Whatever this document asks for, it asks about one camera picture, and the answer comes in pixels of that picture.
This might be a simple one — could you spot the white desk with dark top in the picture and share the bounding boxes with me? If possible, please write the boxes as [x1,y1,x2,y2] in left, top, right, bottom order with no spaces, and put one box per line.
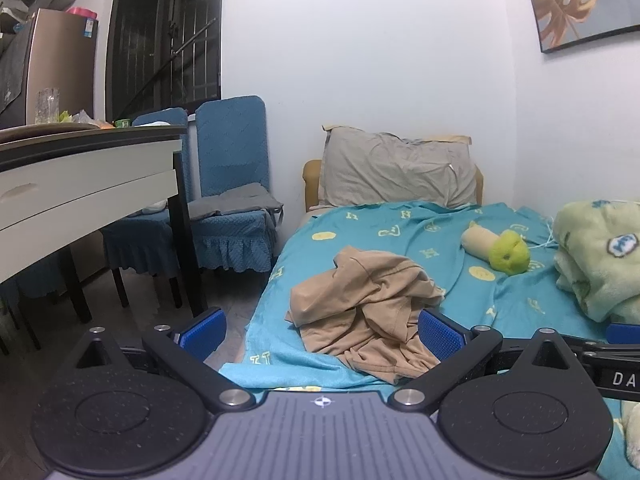
[1,124,207,324]

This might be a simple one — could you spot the green and beige plush toy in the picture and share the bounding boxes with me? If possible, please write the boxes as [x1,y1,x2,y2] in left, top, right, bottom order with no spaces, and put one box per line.
[461,222,530,275]

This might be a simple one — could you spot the blue covered chair near bed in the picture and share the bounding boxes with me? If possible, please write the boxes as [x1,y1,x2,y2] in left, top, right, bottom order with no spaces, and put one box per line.
[191,96,283,273]

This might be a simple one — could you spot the light green fleece blanket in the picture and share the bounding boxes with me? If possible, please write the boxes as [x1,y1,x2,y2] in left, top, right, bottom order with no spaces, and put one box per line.
[552,200,639,325]

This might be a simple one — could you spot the clear glass on desk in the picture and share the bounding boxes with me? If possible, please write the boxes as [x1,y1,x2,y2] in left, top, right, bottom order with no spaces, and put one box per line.
[35,88,60,125]

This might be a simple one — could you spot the tan t-shirt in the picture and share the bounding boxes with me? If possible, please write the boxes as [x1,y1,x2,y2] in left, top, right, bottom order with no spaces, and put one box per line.
[285,246,445,385]

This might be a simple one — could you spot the turquoise patterned bed sheet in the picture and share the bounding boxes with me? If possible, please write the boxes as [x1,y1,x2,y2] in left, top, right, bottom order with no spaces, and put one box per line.
[218,200,640,480]

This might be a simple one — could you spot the dark barred window door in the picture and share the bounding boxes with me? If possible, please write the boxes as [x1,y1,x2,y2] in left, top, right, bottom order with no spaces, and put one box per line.
[105,0,222,120]

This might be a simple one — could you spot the blue covered chair behind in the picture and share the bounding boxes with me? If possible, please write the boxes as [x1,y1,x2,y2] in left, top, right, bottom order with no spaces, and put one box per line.
[102,106,190,309]

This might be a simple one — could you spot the brown refrigerator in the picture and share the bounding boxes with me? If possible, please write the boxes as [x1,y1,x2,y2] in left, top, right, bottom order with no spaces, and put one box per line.
[1,9,99,128]

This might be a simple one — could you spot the grey pillow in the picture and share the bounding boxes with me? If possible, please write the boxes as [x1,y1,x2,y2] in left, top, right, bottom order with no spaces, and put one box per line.
[318,126,477,208]

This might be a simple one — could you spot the grey folded cloth on chair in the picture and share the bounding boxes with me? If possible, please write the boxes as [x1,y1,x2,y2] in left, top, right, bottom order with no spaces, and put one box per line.
[188,182,283,220]

